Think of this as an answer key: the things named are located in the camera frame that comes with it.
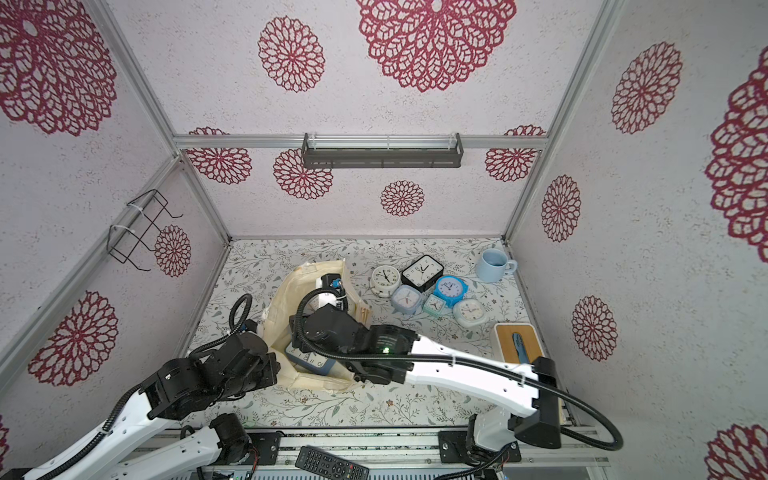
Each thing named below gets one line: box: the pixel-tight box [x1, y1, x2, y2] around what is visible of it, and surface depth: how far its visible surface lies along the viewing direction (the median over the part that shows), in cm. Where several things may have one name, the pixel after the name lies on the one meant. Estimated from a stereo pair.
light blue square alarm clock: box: [390, 284, 423, 315], surface depth 102 cm
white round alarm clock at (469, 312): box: [452, 298, 486, 327], surface depth 99 cm
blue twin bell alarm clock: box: [433, 275, 468, 307], surface depth 105 cm
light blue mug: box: [476, 248, 518, 284], surface depth 108 cm
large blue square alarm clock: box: [285, 342, 336, 375], surface depth 86 cm
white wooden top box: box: [490, 323, 545, 364], surface depth 90 cm
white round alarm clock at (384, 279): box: [370, 265, 401, 297], surface depth 105 cm
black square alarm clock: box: [401, 255, 444, 292], surface depth 108 cm
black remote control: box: [295, 445, 370, 480], surface depth 71 cm
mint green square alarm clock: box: [422, 294, 446, 318], surface depth 101 cm
